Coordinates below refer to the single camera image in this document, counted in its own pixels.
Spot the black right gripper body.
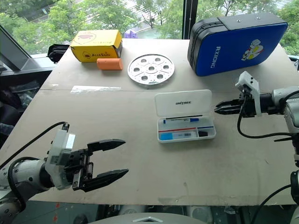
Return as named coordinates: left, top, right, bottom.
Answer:
left=238, top=84, right=257, bottom=119

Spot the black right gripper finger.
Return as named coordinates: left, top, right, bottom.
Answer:
left=215, top=98, right=244, bottom=109
left=214, top=106, right=243, bottom=115

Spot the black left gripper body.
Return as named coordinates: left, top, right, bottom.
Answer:
left=63, top=148, right=94, bottom=191

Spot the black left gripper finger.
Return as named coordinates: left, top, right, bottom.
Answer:
left=81, top=168, right=130, bottom=193
left=87, top=139, right=127, bottom=156

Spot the white plastic pencil case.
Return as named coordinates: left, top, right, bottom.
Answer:
left=154, top=89, right=217, bottom=144

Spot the blue whiteboard marker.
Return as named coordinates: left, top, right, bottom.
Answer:
left=163, top=118, right=200, bottom=124

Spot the blue and black hard case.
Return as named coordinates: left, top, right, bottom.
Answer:
left=187, top=13, right=289, bottom=77

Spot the grey rounded robot torso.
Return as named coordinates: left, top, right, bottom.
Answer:
left=90, top=211, right=210, bottom=224

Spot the light blue white eraser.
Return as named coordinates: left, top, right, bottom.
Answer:
left=158, top=132, right=195, bottom=141

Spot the orange foam cylinder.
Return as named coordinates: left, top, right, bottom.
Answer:
left=96, top=58, right=124, bottom=71

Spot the round silver perforated plate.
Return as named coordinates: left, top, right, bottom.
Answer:
left=127, top=54, right=176, bottom=88

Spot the yellow cardboard box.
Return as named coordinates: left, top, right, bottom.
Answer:
left=70, top=29, right=123, bottom=63

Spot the dark slanted side panel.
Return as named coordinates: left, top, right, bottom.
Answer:
left=0, top=24, right=56, bottom=78

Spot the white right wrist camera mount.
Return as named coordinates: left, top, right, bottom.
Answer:
left=235, top=71, right=262, bottom=117

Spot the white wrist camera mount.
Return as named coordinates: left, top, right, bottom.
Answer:
left=235, top=71, right=262, bottom=117
left=44, top=129, right=77, bottom=191

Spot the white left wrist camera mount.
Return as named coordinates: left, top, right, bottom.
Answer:
left=44, top=129, right=77, bottom=191

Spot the thin black lower cable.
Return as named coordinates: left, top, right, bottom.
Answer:
left=250, top=183, right=293, bottom=224

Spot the black window frame post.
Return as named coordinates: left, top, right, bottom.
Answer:
left=181, top=0, right=198, bottom=40

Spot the black strap bundle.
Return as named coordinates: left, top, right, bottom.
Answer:
left=47, top=43, right=71, bottom=64

